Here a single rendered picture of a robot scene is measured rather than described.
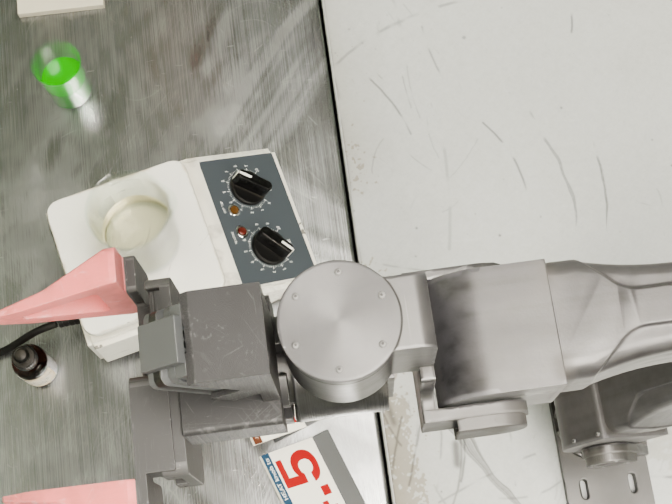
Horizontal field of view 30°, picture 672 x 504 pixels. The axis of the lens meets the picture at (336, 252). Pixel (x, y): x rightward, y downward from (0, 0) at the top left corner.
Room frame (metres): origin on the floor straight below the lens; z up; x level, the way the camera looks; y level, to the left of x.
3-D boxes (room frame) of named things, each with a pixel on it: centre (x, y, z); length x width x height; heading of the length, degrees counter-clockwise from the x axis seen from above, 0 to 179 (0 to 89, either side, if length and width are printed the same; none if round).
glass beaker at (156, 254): (0.30, 0.15, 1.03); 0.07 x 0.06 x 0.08; 97
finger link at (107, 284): (0.15, 0.14, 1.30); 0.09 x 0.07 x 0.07; 94
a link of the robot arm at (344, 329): (0.13, -0.03, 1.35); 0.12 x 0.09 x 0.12; 94
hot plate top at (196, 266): (0.30, 0.16, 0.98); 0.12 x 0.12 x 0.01; 17
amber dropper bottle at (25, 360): (0.22, 0.26, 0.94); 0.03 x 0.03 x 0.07
